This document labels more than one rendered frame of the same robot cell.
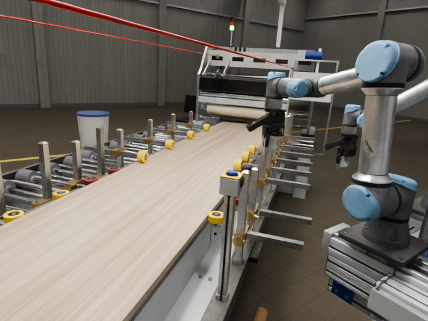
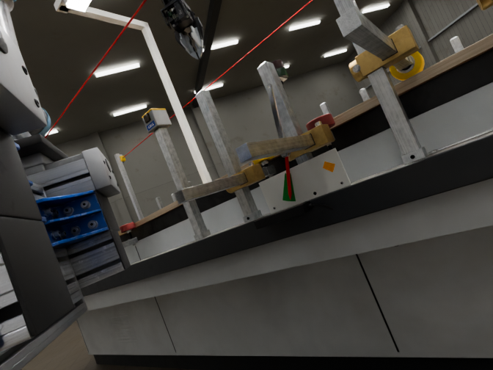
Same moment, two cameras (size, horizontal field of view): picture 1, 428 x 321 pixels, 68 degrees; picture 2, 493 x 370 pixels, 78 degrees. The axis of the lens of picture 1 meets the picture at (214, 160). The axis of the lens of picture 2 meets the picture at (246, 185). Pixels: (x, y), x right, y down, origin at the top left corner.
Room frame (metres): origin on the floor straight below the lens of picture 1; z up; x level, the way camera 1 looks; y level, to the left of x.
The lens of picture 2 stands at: (1.70, -1.07, 0.75)
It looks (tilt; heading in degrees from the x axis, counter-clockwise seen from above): 4 degrees up; 111
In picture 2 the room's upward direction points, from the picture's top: 22 degrees counter-clockwise
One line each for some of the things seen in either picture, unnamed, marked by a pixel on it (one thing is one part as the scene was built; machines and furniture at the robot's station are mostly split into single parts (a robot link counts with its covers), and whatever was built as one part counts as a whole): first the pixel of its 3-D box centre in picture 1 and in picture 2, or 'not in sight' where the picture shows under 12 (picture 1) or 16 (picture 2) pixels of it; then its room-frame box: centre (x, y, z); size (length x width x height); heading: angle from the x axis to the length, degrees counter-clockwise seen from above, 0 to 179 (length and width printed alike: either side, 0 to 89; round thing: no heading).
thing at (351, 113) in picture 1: (351, 115); not in sight; (1.69, -0.71, 1.38); 0.09 x 0.08 x 0.11; 56
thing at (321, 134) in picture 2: (251, 211); (307, 143); (1.59, -0.22, 0.85); 0.13 x 0.06 x 0.05; 163
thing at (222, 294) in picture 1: (225, 248); (180, 183); (1.07, -0.07, 0.93); 0.05 x 0.04 x 0.45; 163
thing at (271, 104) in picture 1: (273, 104); not in sight; (1.40, -0.24, 1.45); 0.08 x 0.08 x 0.05
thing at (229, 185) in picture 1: (231, 184); (157, 121); (1.08, -0.07, 1.18); 0.07 x 0.07 x 0.08; 73
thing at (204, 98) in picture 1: (255, 118); not in sight; (4.49, -0.54, 0.95); 1.65 x 0.70 x 1.90; 73
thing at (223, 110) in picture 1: (251, 113); not in sight; (4.22, -0.45, 1.05); 1.43 x 0.12 x 0.12; 73
